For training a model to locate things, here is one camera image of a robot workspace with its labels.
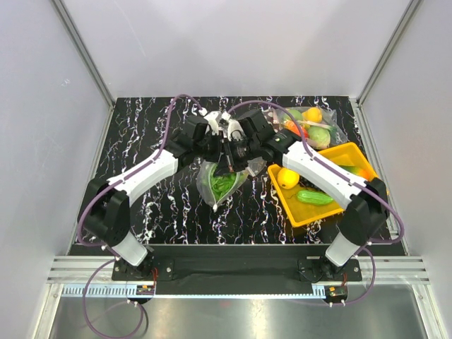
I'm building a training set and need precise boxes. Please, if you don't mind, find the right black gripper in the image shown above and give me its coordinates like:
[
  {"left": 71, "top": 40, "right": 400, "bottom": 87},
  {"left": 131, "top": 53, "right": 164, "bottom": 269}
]
[{"left": 213, "top": 137, "right": 260, "bottom": 179}]

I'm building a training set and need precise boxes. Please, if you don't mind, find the clear zip bag with mushroom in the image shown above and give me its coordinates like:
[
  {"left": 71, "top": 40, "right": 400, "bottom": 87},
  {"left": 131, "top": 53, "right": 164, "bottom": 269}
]
[{"left": 241, "top": 109, "right": 275, "bottom": 177}]

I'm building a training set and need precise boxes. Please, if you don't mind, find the yellow plastic tray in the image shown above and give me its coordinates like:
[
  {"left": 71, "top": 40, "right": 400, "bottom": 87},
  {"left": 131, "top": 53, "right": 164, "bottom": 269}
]
[{"left": 268, "top": 142, "right": 378, "bottom": 227}]

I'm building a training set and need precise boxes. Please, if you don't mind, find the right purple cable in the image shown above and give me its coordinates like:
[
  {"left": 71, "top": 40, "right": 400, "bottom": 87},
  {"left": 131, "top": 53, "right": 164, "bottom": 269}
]
[{"left": 225, "top": 100, "right": 405, "bottom": 306}]

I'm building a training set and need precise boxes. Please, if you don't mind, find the small connector board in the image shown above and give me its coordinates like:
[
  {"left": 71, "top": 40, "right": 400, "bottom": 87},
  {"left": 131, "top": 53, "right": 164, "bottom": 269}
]
[
  {"left": 326, "top": 285, "right": 348, "bottom": 299},
  {"left": 136, "top": 283, "right": 155, "bottom": 295}
]

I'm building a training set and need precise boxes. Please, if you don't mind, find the yellow fake lemon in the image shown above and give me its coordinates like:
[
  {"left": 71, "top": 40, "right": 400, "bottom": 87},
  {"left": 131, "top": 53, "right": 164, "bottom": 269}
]
[{"left": 277, "top": 167, "right": 300, "bottom": 189}]

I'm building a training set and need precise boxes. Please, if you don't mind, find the purple cable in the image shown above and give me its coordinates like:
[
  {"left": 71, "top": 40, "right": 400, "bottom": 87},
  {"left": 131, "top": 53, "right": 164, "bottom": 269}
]
[
  {"left": 76, "top": 93, "right": 209, "bottom": 337},
  {"left": 225, "top": 100, "right": 405, "bottom": 306}
]

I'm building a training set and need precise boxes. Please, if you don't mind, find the clear zip bag with lemon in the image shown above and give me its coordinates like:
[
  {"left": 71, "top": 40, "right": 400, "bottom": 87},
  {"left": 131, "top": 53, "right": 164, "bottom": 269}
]
[{"left": 196, "top": 161, "right": 249, "bottom": 212}]

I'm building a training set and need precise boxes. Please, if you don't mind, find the fake mango in tray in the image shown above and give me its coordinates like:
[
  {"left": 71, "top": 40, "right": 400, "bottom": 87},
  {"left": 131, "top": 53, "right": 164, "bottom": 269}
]
[{"left": 340, "top": 165, "right": 377, "bottom": 182}]

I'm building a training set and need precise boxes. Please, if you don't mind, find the left small connector board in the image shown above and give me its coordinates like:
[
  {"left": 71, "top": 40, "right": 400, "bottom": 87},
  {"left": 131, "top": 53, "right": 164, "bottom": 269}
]
[{"left": 136, "top": 283, "right": 155, "bottom": 295}]

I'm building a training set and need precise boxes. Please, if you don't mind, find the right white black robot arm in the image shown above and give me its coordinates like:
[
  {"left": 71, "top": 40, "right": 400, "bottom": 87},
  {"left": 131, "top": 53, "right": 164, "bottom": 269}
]
[{"left": 220, "top": 109, "right": 389, "bottom": 280}]

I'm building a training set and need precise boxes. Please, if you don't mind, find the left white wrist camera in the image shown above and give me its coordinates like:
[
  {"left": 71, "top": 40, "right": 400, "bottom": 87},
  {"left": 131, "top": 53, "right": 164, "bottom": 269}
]
[{"left": 198, "top": 108, "right": 221, "bottom": 136}]

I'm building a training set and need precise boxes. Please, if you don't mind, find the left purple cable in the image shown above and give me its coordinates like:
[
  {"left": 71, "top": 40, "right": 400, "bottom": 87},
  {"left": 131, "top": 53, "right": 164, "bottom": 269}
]
[{"left": 76, "top": 93, "right": 209, "bottom": 337}]

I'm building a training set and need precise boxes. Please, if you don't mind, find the green fake bitter gourd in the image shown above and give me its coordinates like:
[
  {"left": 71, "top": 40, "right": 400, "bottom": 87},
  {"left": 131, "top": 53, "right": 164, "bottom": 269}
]
[{"left": 297, "top": 189, "right": 333, "bottom": 206}]

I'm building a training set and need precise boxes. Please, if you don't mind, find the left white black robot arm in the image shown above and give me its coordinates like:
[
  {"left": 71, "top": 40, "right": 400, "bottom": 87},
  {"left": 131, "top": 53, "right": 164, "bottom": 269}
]
[{"left": 77, "top": 112, "right": 220, "bottom": 280}]

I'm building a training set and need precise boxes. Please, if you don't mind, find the clear bag of fake fruit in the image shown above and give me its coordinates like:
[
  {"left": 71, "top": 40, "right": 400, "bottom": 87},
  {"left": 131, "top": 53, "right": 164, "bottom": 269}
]
[{"left": 266, "top": 107, "right": 348, "bottom": 150}]

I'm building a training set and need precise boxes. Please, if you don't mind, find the right small connector board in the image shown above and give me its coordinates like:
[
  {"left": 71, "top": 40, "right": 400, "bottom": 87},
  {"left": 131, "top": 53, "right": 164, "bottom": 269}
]
[{"left": 326, "top": 285, "right": 348, "bottom": 299}]

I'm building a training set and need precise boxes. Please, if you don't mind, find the black fake grape bunch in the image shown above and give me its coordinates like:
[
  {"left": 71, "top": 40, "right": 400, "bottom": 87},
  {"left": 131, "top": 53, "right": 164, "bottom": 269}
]
[{"left": 299, "top": 177, "right": 320, "bottom": 191}]

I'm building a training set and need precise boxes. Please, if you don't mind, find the green fake bok choy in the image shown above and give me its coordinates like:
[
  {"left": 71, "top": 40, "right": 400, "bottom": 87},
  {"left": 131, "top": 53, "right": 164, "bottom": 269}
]
[{"left": 208, "top": 164, "right": 237, "bottom": 201}]

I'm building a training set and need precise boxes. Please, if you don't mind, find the slotted white cable duct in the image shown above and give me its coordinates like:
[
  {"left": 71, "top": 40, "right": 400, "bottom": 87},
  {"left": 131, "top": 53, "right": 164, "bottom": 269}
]
[{"left": 62, "top": 282, "right": 326, "bottom": 300}]

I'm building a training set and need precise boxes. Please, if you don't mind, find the black marble pattern mat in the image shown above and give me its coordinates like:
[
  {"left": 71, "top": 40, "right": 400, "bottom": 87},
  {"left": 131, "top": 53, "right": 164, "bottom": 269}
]
[{"left": 95, "top": 96, "right": 362, "bottom": 245}]

